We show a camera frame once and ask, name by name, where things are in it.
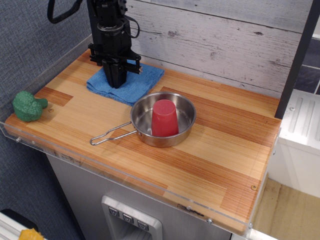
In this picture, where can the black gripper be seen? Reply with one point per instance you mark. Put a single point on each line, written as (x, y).
(115, 48)

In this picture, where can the blue cloth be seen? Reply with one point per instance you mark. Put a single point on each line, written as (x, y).
(135, 87)

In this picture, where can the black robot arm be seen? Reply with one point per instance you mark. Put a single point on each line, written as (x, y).
(110, 13)

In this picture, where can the small steel pan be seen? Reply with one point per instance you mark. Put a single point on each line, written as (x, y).
(141, 119)

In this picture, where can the red plastic cup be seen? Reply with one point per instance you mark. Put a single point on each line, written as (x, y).
(164, 119)

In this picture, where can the green toy broccoli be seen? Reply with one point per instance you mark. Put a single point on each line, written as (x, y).
(28, 108)

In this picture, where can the clear acrylic table guard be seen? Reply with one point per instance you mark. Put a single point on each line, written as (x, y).
(218, 170)

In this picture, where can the grey toy fridge cabinet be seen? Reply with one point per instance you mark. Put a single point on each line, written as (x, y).
(85, 190)

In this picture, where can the silver dispenser panel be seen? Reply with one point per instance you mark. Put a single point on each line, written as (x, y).
(130, 220)

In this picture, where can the yellow black object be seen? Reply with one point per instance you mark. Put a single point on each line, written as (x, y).
(14, 226)

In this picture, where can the white toy sink counter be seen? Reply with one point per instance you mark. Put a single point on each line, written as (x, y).
(295, 161)

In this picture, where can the dark right frame post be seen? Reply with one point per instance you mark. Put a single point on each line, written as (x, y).
(301, 51)

